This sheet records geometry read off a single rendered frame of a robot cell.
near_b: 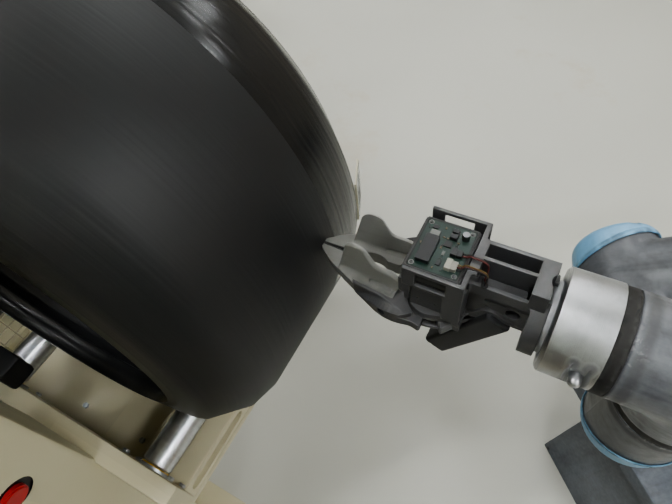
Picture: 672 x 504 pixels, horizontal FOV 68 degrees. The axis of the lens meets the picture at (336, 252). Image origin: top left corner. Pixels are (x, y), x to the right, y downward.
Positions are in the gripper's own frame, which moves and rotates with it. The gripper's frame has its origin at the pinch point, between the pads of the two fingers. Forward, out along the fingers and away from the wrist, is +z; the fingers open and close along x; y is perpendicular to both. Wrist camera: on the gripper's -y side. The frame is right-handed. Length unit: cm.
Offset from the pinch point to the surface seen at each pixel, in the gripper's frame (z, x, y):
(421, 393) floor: 1, -34, -124
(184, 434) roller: 17.8, 19.2, -29.6
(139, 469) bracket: 18.8, 25.8, -26.3
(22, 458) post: 22.6, 30.3, -11.0
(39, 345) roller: 46, 19, -26
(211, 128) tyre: 7.2, 3.1, 16.1
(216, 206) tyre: 4.9, 7.4, 12.6
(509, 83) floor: 23, -200, -122
